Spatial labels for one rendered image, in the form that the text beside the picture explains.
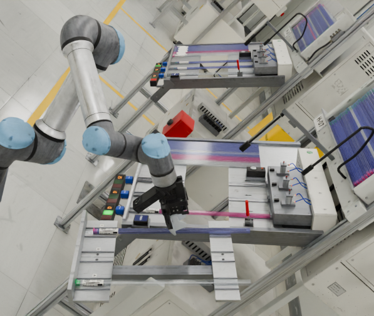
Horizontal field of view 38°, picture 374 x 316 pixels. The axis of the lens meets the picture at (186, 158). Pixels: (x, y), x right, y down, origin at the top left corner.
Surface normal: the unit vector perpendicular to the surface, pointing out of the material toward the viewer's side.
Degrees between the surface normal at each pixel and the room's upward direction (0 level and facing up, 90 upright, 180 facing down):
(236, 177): 43
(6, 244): 0
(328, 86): 90
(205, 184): 90
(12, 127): 8
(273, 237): 90
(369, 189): 90
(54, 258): 0
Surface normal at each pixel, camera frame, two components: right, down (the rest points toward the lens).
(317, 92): -0.07, 0.48
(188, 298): 0.69, -0.62
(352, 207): -0.72, -0.63
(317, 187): 0.01, -0.88
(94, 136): -0.57, -0.11
